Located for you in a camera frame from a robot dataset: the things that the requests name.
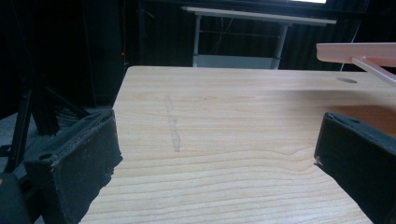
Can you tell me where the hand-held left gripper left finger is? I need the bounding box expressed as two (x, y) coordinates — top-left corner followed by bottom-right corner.
(23, 108), (123, 224)

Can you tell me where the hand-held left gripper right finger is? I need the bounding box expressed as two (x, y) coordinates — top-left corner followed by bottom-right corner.
(313, 112), (396, 224)

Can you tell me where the black metal stand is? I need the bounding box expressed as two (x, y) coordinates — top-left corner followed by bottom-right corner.
(0, 83), (92, 174)

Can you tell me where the pink plastic rack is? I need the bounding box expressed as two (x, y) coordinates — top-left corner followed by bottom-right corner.
(316, 42), (396, 88)

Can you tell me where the white metal frame table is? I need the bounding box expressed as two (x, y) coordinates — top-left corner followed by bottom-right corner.
(181, 6), (338, 70)

